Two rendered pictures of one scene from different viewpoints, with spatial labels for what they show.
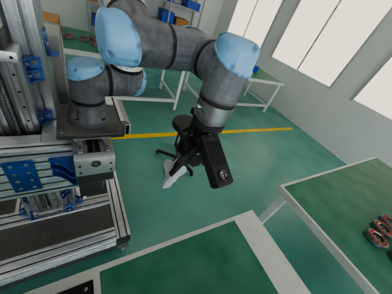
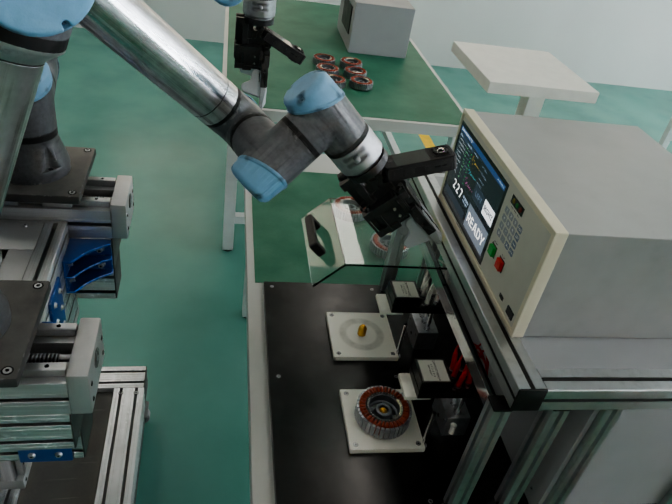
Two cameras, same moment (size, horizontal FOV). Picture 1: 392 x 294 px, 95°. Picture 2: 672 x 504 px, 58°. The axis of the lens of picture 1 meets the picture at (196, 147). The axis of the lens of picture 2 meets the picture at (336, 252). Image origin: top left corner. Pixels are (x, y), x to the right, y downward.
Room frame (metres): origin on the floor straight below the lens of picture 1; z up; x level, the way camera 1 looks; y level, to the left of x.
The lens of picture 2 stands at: (-0.52, 1.16, 1.74)
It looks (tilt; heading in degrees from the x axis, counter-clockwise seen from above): 35 degrees down; 296
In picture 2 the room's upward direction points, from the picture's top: 10 degrees clockwise
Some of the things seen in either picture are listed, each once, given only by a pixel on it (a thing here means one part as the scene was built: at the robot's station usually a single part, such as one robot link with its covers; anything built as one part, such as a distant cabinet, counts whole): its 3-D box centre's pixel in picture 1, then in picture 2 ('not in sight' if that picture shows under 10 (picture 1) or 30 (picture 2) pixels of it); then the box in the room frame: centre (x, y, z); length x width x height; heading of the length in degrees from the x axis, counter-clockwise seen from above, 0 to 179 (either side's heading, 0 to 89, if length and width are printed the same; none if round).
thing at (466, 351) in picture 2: not in sight; (441, 287); (-0.30, 0.20, 1.03); 0.62 x 0.01 x 0.03; 129
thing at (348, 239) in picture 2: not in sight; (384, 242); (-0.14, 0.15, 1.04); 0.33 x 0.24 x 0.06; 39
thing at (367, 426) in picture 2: not in sight; (383, 411); (-0.30, 0.36, 0.80); 0.11 x 0.11 x 0.04
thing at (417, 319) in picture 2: not in sight; (421, 330); (-0.26, 0.08, 0.80); 0.07 x 0.05 x 0.06; 129
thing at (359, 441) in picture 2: not in sight; (380, 419); (-0.30, 0.36, 0.78); 0.15 x 0.15 x 0.01; 39
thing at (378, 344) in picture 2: not in sight; (361, 335); (-0.15, 0.17, 0.78); 0.15 x 0.15 x 0.01; 39
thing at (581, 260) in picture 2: not in sight; (582, 216); (-0.48, 0.07, 1.22); 0.44 x 0.39 x 0.20; 129
